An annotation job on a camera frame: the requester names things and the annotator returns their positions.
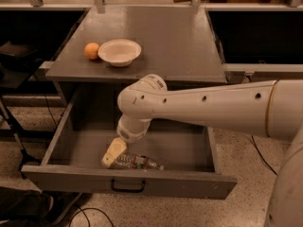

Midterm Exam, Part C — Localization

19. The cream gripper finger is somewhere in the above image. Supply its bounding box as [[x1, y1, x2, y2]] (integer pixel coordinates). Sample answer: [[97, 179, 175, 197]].
[[101, 137, 127, 168]]

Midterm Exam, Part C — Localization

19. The clear plastic water bottle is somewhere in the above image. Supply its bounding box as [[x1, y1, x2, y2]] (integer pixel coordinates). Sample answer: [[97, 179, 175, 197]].
[[111, 152, 165, 170]]

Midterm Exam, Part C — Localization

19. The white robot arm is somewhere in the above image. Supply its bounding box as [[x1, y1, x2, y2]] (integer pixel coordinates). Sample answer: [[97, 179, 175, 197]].
[[102, 75, 303, 227]]

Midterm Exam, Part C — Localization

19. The grey open drawer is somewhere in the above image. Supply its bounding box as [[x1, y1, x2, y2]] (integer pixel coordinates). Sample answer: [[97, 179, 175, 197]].
[[22, 83, 237, 199]]

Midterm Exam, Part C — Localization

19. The dark shoe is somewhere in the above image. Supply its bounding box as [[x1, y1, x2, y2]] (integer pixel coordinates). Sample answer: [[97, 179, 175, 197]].
[[45, 192, 81, 225]]

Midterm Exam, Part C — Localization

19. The black tripod stand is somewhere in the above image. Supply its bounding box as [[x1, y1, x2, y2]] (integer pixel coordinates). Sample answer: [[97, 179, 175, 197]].
[[0, 96, 41, 170]]

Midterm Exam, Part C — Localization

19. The white bowl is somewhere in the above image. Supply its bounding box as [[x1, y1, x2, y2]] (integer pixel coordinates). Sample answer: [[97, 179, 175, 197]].
[[98, 39, 142, 67]]

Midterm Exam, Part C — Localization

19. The orange fruit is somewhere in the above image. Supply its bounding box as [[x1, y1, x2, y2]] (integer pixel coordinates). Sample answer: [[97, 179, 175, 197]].
[[83, 43, 99, 60]]

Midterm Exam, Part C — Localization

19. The black drawer handle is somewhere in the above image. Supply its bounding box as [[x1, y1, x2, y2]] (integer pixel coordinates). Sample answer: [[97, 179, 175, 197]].
[[111, 180, 146, 193]]

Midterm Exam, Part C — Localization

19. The black floor cable left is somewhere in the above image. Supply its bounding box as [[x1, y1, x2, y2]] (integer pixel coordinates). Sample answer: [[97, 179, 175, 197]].
[[67, 205, 116, 227]]

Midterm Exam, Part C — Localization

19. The black floor cable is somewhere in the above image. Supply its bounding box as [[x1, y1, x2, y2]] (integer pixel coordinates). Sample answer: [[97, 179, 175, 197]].
[[67, 205, 116, 227], [250, 134, 278, 177]]

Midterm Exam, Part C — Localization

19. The black floor cable right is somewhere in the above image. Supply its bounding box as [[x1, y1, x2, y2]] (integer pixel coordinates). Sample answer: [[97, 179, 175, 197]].
[[250, 134, 278, 177]]

